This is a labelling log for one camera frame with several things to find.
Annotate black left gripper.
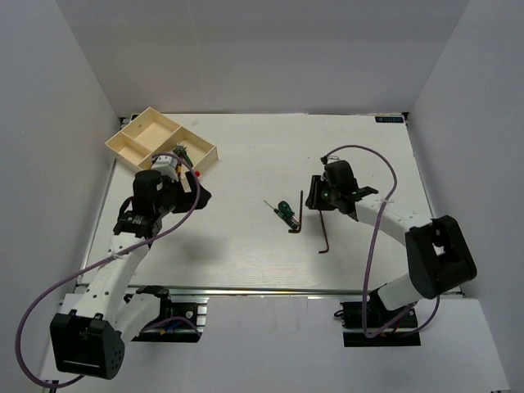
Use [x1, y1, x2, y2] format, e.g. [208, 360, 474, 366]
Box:
[155, 171, 211, 217]

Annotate long brown hex key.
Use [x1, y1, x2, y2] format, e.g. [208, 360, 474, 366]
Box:
[288, 190, 304, 234]

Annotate green handled cutters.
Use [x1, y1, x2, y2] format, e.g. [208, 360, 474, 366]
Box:
[173, 144, 193, 167]

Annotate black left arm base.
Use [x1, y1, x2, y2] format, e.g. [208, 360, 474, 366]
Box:
[133, 296, 208, 343]

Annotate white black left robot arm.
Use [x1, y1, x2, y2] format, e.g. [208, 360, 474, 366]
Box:
[50, 169, 211, 380]

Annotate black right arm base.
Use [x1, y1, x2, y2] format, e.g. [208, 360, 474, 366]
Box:
[333, 298, 422, 348]

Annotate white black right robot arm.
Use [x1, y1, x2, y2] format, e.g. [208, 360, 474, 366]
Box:
[305, 160, 477, 327]

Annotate black green precision screwdriver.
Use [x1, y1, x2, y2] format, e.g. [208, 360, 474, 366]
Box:
[264, 201, 298, 229]

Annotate cream compartment tray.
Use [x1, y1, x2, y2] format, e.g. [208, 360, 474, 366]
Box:
[106, 107, 219, 175]

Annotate blue logo sticker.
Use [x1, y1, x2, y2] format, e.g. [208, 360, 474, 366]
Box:
[375, 116, 404, 124]

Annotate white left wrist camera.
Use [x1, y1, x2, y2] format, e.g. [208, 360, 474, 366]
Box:
[151, 156, 180, 182]

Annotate aluminium table rail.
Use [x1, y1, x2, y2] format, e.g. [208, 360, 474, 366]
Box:
[77, 284, 463, 296]

